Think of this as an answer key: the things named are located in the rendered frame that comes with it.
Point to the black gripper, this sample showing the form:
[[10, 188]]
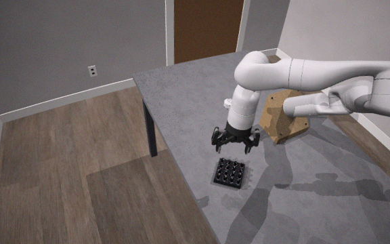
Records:
[[229, 135]]

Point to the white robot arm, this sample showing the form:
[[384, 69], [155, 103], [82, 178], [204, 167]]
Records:
[[255, 74]]

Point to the black knob box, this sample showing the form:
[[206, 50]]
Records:
[[228, 172]]

